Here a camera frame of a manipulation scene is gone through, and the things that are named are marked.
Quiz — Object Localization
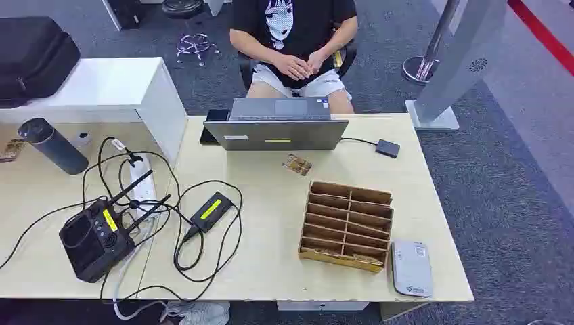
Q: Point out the grey laptop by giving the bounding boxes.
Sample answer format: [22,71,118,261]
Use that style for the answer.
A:
[202,96,350,152]

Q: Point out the wooden card box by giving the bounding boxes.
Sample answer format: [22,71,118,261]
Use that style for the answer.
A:
[298,180,395,274]

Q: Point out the black phone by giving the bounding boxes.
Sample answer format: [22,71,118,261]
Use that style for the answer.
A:
[199,108,231,146]

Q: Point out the black power adapter yellow label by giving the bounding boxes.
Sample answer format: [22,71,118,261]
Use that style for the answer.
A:
[181,191,235,244]

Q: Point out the person's right hand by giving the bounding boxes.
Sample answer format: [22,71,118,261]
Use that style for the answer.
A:
[273,53,311,82]

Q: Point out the person's hand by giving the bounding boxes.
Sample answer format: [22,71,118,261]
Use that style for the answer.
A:
[306,49,329,76]
[273,53,311,82]

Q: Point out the small black hub box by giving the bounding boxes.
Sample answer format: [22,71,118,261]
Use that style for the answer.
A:
[374,138,401,160]

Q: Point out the person's left hand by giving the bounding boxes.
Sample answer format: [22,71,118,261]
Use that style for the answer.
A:
[306,49,329,76]

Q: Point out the person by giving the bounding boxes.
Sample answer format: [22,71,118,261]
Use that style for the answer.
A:
[229,0,359,115]

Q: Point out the white power strip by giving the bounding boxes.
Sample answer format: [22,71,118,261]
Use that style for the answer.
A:
[129,154,159,221]

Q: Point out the chrome star chair base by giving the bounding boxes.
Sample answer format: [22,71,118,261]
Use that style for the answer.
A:
[175,32,221,68]

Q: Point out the grey card reader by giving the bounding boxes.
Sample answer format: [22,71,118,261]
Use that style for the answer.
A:
[390,240,435,299]

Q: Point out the white shoes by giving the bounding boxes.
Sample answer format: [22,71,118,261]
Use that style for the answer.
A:
[160,300,231,325]

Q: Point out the black round base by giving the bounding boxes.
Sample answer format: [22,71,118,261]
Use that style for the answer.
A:
[160,0,205,19]

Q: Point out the white cabinet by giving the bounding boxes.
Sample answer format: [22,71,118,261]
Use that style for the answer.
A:
[0,57,189,165]

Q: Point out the grey kiosk stand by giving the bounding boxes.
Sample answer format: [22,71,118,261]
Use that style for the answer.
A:
[405,0,510,132]

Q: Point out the black router with antennas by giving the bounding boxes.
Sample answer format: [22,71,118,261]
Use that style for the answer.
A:
[58,169,173,284]

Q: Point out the dark cylindrical bottle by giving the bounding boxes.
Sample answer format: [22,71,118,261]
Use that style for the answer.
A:
[17,117,90,176]

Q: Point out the black bag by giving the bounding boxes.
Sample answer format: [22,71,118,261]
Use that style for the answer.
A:
[0,16,82,110]

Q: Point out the small patterned object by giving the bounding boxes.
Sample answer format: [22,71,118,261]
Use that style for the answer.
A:
[0,137,27,164]

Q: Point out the thin black hub cable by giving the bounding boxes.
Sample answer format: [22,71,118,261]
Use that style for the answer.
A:
[339,136,378,147]

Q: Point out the black adapter cable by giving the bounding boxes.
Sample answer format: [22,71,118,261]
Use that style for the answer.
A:
[173,180,244,284]

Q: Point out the chrome stanchion post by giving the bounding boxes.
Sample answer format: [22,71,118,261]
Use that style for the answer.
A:
[401,0,463,85]

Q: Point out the black router cable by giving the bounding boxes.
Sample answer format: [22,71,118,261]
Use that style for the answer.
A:
[0,136,183,272]

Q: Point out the white cable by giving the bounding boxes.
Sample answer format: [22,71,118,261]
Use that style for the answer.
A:
[111,215,168,322]

